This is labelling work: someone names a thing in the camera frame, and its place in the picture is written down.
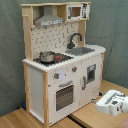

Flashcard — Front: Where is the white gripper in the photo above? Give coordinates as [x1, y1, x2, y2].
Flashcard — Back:
[95, 90, 126, 116]

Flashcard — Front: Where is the small metal toy pot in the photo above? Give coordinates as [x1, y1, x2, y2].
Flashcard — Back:
[39, 51, 55, 62]

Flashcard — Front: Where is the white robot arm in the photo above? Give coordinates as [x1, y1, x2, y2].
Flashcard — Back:
[95, 90, 128, 116]

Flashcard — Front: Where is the wooden toy kitchen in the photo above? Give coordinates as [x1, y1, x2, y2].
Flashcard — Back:
[22, 2, 105, 127]

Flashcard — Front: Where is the white toy fridge door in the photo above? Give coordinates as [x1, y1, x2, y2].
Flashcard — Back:
[80, 55, 102, 106]

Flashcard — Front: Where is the toy oven door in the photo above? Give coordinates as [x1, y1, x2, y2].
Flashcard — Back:
[49, 79, 80, 125]

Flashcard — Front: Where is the right red stove knob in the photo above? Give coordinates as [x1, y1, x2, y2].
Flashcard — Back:
[71, 65, 78, 73]

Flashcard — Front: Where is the red stove knob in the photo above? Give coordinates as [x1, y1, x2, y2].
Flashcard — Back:
[71, 65, 78, 73]
[54, 73, 60, 79]

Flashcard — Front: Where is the grey toy sink basin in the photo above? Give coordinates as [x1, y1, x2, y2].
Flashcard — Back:
[66, 47, 94, 56]

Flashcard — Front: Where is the left red stove knob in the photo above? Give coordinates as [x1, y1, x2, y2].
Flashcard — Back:
[54, 73, 60, 79]

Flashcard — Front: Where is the black toy stovetop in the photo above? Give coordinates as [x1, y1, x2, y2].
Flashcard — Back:
[34, 53, 71, 66]

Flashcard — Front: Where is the black toy faucet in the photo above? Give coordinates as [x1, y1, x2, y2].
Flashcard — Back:
[66, 32, 83, 50]

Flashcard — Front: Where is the white toy microwave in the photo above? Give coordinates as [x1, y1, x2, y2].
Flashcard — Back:
[67, 3, 89, 21]

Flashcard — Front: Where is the grey toy range hood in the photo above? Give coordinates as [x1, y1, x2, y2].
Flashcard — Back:
[35, 6, 64, 27]

